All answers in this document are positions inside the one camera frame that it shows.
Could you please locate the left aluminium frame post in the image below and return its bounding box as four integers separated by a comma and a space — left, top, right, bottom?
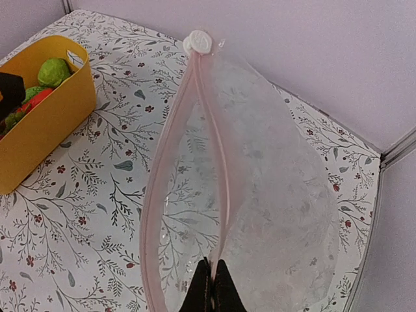
61, 0, 73, 14

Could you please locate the yellow plastic basket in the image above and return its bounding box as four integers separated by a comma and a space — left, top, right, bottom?
1, 36, 97, 194

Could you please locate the orange carrot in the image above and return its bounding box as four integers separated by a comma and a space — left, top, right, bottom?
17, 88, 53, 113

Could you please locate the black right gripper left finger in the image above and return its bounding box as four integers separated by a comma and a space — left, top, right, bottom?
183, 257, 211, 312

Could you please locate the green apple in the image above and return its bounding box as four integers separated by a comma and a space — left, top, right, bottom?
38, 58, 72, 88

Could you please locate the aluminium frame post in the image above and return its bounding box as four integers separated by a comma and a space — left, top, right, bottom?
61, 0, 73, 14
380, 128, 416, 169

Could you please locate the green grape bunch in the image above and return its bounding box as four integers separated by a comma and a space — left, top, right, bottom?
1, 111, 25, 136

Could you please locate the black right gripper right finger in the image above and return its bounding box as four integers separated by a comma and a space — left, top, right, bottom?
213, 259, 247, 312

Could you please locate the right aluminium frame post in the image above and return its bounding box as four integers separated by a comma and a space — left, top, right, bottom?
380, 128, 416, 169

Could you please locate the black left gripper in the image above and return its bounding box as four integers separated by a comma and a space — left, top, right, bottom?
0, 72, 25, 120

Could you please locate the clear zip top bag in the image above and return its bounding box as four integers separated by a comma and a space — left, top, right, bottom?
140, 30, 339, 311

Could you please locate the floral table mat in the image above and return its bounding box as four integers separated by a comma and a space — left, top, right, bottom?
1, 9, 380, 311

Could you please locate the green cucumber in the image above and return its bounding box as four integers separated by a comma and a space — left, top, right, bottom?
22, 86, 46, 104

